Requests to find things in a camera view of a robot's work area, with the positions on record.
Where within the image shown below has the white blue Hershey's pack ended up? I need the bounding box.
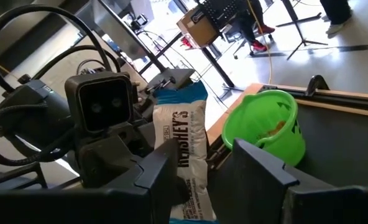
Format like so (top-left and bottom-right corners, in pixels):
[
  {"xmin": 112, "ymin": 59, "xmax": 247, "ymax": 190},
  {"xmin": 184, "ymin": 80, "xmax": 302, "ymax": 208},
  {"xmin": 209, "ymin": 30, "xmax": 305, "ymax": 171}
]
[{"xmin": 152, "ymin": 81, "xmax": 218, "ymax": 223}]

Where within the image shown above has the grey metal plate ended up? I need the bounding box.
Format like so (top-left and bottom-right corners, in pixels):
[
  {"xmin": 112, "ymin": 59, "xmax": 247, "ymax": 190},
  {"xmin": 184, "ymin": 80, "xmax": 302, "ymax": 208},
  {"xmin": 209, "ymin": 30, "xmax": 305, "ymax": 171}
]
[{"xmin": 146, "ymin": 67, "xmax": 196, "ymax": 91}]

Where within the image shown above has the black mesh office chair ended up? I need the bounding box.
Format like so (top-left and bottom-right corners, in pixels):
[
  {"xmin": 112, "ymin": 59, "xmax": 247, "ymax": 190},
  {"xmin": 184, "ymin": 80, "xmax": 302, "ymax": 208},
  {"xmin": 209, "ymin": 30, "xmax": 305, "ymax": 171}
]
[{"xmin": 198, "ymin": 0, "xmax": 275, "ymax": 60}]

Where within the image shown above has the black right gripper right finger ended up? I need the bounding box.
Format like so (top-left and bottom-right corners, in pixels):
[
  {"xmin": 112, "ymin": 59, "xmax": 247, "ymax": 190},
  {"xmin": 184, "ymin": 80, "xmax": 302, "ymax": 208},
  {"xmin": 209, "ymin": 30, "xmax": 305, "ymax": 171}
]
[{"xmin": 207, "ymin": 139, "xmax": 368, "ymax": 224}]

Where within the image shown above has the brown cardboard box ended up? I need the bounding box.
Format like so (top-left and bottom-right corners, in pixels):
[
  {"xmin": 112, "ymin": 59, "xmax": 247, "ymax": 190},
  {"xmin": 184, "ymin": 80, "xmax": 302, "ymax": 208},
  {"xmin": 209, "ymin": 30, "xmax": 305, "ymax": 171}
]
[{"xmin": 176, "ymin": 6, "xmax": 223, "ymax": 50}]

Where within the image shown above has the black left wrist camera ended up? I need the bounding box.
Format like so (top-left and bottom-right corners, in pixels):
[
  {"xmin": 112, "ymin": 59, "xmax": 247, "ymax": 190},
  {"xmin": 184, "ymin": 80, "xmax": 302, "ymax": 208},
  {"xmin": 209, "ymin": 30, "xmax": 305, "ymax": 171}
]
[{"xmin": 64, "ymin": 71, "xmax": 134, "ymax": 134}]

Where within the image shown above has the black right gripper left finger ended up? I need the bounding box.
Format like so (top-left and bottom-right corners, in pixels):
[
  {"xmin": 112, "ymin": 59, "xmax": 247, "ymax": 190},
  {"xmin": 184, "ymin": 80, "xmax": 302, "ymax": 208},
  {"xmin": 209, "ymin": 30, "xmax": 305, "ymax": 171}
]
[{"xmin": 0, "ymin": 139, "xmax": 181, "ymax": 224}]

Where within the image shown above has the black tripod stand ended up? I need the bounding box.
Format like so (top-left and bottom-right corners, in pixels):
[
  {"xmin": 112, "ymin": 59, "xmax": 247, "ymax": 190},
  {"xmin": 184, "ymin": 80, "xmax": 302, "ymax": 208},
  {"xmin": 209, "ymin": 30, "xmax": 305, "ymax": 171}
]
[{"xmin": 275, "ymin": 0, "xmax": 329, "ymax": 62}]

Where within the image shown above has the dark grey side desk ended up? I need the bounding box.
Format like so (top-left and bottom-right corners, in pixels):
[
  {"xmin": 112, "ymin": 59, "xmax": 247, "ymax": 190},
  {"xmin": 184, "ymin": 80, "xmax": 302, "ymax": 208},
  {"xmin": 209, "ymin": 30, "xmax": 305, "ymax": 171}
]
[{"xmin": 0, "ymin": 0, "xmax": 246, "ymax": 94}]

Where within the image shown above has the black left wrist camera cable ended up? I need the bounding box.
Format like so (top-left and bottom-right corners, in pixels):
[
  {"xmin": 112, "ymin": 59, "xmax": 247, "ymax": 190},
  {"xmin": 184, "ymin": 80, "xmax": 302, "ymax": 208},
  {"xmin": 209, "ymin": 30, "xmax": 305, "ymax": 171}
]
[{"xmin": 0, "ymin": 4, "xmax": 122, "ymax": 94}]

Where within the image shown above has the green plastic bucket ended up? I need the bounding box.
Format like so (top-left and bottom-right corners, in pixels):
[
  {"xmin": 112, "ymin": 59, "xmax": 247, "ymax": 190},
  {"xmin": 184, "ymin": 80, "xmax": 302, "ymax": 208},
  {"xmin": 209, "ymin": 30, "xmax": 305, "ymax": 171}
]
[{"xmin": 221, "ymin": 89, "xmax": 306, "ymax": 167}]

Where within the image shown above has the black clamp with handle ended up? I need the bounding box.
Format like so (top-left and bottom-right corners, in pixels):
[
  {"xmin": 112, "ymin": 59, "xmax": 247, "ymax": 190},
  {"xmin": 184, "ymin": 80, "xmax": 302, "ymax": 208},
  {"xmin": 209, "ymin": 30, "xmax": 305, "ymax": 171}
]
[{"xmin": 130, "ymin": 14, "xmax": 149, "ymax": 32}]

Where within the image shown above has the black screw handle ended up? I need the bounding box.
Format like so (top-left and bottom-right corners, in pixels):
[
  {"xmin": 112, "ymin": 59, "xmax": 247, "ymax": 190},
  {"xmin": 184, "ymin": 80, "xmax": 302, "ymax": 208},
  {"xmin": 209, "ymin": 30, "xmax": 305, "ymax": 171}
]
[{"xmin": 144, "ymin": 75, "xmax": 177, "ymax": 95}]

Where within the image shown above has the yellow floor cable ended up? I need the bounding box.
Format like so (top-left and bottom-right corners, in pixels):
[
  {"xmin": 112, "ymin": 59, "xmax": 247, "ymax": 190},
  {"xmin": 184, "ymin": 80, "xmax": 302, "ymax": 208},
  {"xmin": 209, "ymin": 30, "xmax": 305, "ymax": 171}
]
[{"xmin": 245, "ymin": 0, "xmax": 274, "ymax": 85}]

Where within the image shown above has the black table clamp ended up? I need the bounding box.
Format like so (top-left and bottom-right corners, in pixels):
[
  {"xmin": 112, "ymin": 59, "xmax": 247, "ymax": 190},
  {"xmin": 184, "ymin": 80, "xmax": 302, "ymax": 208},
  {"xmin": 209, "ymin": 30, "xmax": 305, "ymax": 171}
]
[{"xmin": 305, "ymin": 74, "xmax": 330, "ymax": 97}]

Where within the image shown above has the person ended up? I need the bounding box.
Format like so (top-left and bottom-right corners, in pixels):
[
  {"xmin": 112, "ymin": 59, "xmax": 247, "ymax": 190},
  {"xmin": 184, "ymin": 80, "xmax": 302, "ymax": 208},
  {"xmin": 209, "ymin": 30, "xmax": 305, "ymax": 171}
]
[
  {"xmin": 319, "ymin": 0, "xmax": 354, "ymax": 35},
  {"xmin": 235, "ymin": 0, "xmax": 277, "ymax": 53}
]

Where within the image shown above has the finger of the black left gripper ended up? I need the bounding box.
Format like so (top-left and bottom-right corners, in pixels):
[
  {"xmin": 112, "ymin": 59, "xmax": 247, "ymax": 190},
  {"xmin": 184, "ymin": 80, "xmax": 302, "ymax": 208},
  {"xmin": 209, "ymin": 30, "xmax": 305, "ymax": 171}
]
[{"xmin": 78, "ymin": 136, "xmax": 154, "ymax": 189}]

